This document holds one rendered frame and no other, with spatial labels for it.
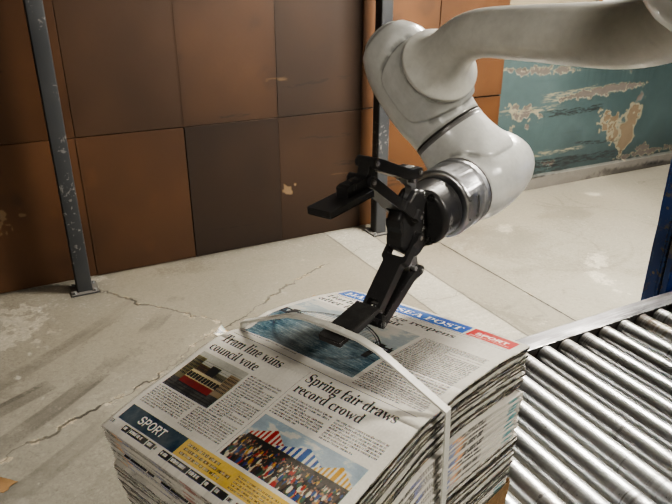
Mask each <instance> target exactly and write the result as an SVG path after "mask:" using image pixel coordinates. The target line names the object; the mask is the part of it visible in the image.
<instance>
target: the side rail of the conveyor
mask: <svg viewBox="0 0 672 504"><path fill-rule="evenodd" d="M671 307H672V291H669V292H666V293H663V294H660V295H657V296H654V297H650V298H647V299H644V300H641V301H638V302H635V303H631V304H628V305H625V306H622V307H619V308H616V309H612V310H609V311H606V312H603V313H600V314H597V315H593V316H590V317H587V318H584V319H581V320H578V321H574V322H571V323H568V324H565V325H562V326H559V327H555V328H552V329H549V330H546V331H543V332H540V333H536V334H533V335H530V336H527V337H524V338H521V339H517V340H515V341H517V342H520V343H523V344H525V345H528V346H530V349H529V350H528V351H527V353H528V354H530V355H531V356H533V357H534V358H536V356H537V353H538V352H539V351H540V349H542V348H543V347H545V346H550V347H552V348H553V349H555V350H556V351H557V349H558V347H559V345H560V344H561V342H563V341H564V340H566V339H571V340H572V341H574V342H576V343H578V340H579V339H580V337H581V336H582V335H583V334H585V333H588V332H589V333H592V334H593V335H595V336H597V335H598V333H599V331H600V330H601V329H602V328H604V327H606V326H610V327H611V328H613V329H615V330H616V328H617V326H618V325H619V324H620V323H621V322H622V321H624V320H628V321H630V322H632V323H635V321H636V319H637V318H638V317H639V316H640V315H642V314H646V315H648V316H650V317H652V316H653V314H654V313H655V311H657V310H658V309H660V308H663V309H665V310H667V311H669V310H670V308H671Z"/></svg>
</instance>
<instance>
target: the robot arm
mask: <svg viewBox="0 0 672 504"><path fill-rule="evenodd" d="M480 58H497V59H508V60H517V61H527V62H536V63H546V64H556V65H565V66H575V67H585V68H597V69H638V68H647V67H654V66H659V65H664V64H668V63H672V0H611V1H595V2H574V3H552V4H530V5H508V6H492V7H484V8H478V9H474V10H470V11H467V12H464V13H462V14H460V15H457V16H456V17H454V18H452V19H451V20H449V21H448V22H446V23H445V24H443V25H442V26H441V27H440V28H439V29H424V28H423V27H422V26H420V25H418V24H415V23H413V22H410V21H406V20H397V21H391V22H388V23H386V24H384V25H383V26H381V27H380V28H379V29H377V30H376V31H375V32H374V33H373V35H372V36H371V37H370V39H369V40H368V42H367V44H366V47H365V52H364V56H363V64H364V69H365V73H366V76H367V79H368V82H369V84H370V87H371V89H372V91H373V93H374V95H375V97H376V98H377V100H378V102H379V103H380V105H381V106H382V108H383V110H384V111H385V113H386V114H387V116H388V117H389V119H390V120H391V121H392V123H393V124H394V125H395V127H396V128H397V129H398V131H399V132H400V133H401V134H402V136H403V137H404V138H405V139H406V140H407V141H408V142H409V143H410V144H411V145H412V146H413V147H414V149H415V150H416V151H417V152H418V154H419V156H420V157H421V159H422V160H423V162H424V164H425V166H426V168H427V170H426V171H424V172H423V168H422V167H419V166H413V165H407V164H401V165H398V164H395V163H392V162H389V161H386V160H383V159H380V158H376V157H371V156H365V155H357V157H356V159H355V164H356V166H358V171H357V173H354V172H349V173H348V174H347V178H346V181H344V182H342V183H340V184H339V185H338V186H337V187H336V193H334V194H332V195H330V196H328V197H326V198H324V199H321V200H319V201H317V202H315V203H313V204H311V205H309V206H308V207H307V211H308V214H310V215H314V216H318V217H321V218H326V219H329V220H331V219H333V218H335V217H337V216H339V215H341V214H343V213H345V212H346V211H348V210H350V209H352V208H354V207H356V206H358V205H359V204H361V203H363V202H365V201H367V200H369V199H371V198H373V199H374V200H375V201H377V202H378V203H379V204H380V206H381V207H382V208H383V209H385V210H386V211H387V212H388V217H387V218H386V227H387V237H386V239H387V244H386V246H385V248H384V250H383V252H382V258H383V261H382V263H381V265H380V267H379V269H378V271H377V273H376V275H375V277H374V279H373V281H372V284H371V286H370V288H369V290H368V292H367V294H366V296H365V298H364V300H363V302H360V301H356V302H355V303H354V304H352V305H351V306H350V307H349V308H348V309H347V310H345V311H344V312H343V313H342V314H341V315H339V316H338V317H337V318H336V319H335V320H334V321H332V322H331V323H333V324H336V325H338V326H341V327H343V328H345V329H347V330H350V331H352V332H354V333H357V334H358V333H360V332H361V331H362V330H363V329H364V328H365V327H366V326H367V325H369V324H370V325H372V326H375V327H378V328H380V329H385V327H386V326H387V324H388V323H389V321H390V319H391V318H392V316H393V315H394V313H395V312H396V310H397V308H398V307H399V305H400V304H401V302H402V300H403V299H404V297H405V296H406V294H407V292H408V291H409V289H410V288H411V286H412V284H413V283H414V281H415V280H416V279H418V278H419V277H420V276H421V275H422V274H423V272H424V266H423V265H419V264H418V260H417V255H418V254H419V253H420V252H421V250H422V249H423V248H424V247H425V246H429V245H432V244H435V243H437V242H439V241H441V240H442V239H444V238H445V237H454V236H457V235H459V234H461V233H462V232H463V231H465V230H466V229H467V228H469V227H470V226H472V225H474V224H476V223H477V222H479V221H480V220H484V219H488V218H490V217H492V216H494V215H496V214H498V213H500V212H501V211H503V210H504V209H505V208H507V207H508V206H509V205H510V204H511V203H512V202H513V201H515V200H516V199H517V198H518V196H519V195H520V194H521V193H522V192H523V191H524V189H525V188H526V187H527V185H528V183H529V182H530V180H531V178H532V175H533V172H534V166H535V159H534V155H533V152H532V150H531V148H530V146H529V145H528V144H527V143H526V142H525V141H524V140H523V139H522V138H520V137H519V136H517V135H515V134H513V133H511V132H508V131H505V130H503V129H501V128H500V127H498V126H497V125H496V124H494V123H493V122H492V121H491V120H490V119H489V118H488V117H487V116H486V115H485V114H484V113H483V112H482V110H481V109H480V108H479V106H478V105H477V103H476V102H475V100H474V98H473V97H472V95H473V94H474V85H475V82H476V79H477V64H476V61H475V60H477V59H480ZM375 172H378V173H381V174H384V175H387V176H391V177H396V180H398V181H400V182H401V184H404V186H405V188H403V189H402V190H401V191H400V193H399V195H397V194H396V193H395V192H394V191H392V190H391V189H390V188H389V187H387V186H386V185H385V184H384V183H383V182H381V181H380V180H379V179H378V178H377V177H375ZM393 250H395V251H398V252H400V253H402V254H404V256H403V257H400V256H397V255H393V254H392V252H393ZM372 304H373V305H372Z"/></svg>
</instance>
